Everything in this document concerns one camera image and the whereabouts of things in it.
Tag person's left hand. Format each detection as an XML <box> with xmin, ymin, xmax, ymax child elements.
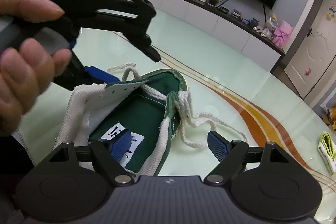
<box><xmin>1</xmin><ymin>0</ymin><xmax>72</xmax><ymax>136</ymax></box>

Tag white shoelace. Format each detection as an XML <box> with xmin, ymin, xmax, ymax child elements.
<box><xmin>106</xmin><ymin>63</ymin><xmax>248</xmax><ymax>149</ymax></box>

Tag white interior door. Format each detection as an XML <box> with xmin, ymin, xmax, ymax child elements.
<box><xmin>285</xmin><ymin>0</ymin><xmax>335</xmax><ymax>98</ymax></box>

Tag cardboard boxes and bags pile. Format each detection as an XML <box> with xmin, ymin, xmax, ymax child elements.
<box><xmin>322</xmin><ymin>106</ymin><xmax>336</xmax><ymax>132</ymax></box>

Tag green canvas sneaker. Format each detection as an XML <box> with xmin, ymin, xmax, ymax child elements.
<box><xmin>54</xmin><ymin>67</ymin><xmax>187</xmax><ymax>176</ymax></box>

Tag white TV cabinet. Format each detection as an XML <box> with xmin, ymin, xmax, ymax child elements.
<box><xmin>148</xmin><ymin>0</ymin><xmax>285</xmax><ymax>72</ymax></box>

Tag yellow white folded cloth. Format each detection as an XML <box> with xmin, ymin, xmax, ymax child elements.
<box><xmin>318</xmin><ymin>131</ymin><xmax>335</xmax><ymax>174</ymax></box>

